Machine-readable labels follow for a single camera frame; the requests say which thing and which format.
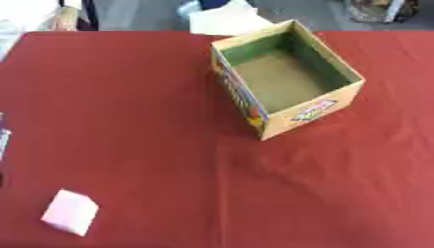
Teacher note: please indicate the pale pink block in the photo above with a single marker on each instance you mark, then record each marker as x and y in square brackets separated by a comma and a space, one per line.
[70, 212]

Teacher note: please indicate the white paper sheet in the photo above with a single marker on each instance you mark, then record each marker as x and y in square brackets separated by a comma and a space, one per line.
[227, 21]

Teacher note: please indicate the tan cardboard box green inside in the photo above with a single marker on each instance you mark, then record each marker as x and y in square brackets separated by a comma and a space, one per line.
[282, 84]

